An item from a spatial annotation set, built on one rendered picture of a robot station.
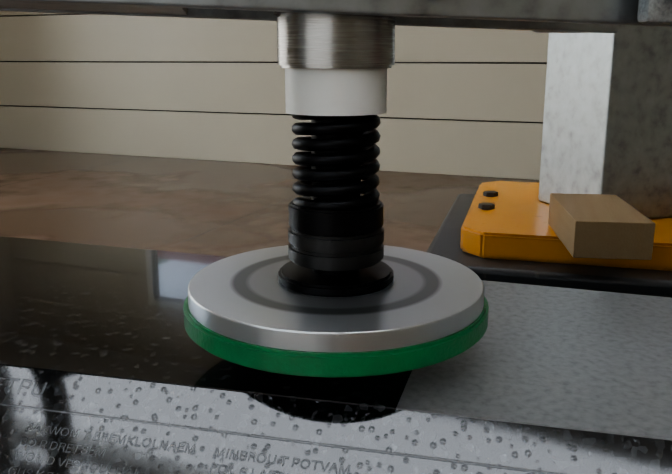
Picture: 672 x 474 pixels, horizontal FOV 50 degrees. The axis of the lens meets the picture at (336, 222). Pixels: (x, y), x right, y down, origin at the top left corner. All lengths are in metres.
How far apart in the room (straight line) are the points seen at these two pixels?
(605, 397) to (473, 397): 0.09
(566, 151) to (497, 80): 5.21
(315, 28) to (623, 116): 0.81
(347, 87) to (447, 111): 6.13
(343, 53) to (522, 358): 0.26
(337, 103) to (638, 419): 0.27
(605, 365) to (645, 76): 0.74
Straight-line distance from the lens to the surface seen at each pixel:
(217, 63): 7.47
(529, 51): 6.45
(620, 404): 0.51
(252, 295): 0.50
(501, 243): 1.11
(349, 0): 0.44
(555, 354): 0.57
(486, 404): 0.48
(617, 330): 0.63
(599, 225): 0.99
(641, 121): 1.24
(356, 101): 0.47
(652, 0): 0.49
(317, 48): 0.47
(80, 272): 0.79
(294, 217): 0.50
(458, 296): 0.50
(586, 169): 1.24
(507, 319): 0.63
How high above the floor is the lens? 1.04
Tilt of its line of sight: 13 degrees down
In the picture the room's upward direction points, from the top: straight up
